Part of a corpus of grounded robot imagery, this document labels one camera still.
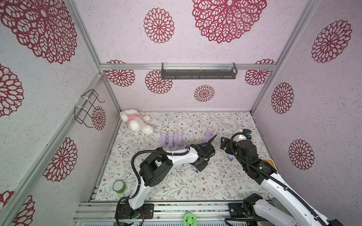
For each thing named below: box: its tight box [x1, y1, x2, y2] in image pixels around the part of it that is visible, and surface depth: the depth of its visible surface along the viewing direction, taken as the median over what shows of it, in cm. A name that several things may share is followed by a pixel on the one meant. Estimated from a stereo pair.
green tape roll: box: [112, 179, 127, 194], surface depth 79 cm
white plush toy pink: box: [119, 108, 154, 136], surface depth 103 cm
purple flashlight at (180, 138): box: [177, 129, 184, 148], surface depth 103 cm
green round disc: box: [182, 212, 198, 226], surface depth 69 cm
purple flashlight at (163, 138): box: [160, 130, 168, 148], surface depth 104 cm
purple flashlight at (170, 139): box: [168, 130, 174, 148], surface depth 102 cm
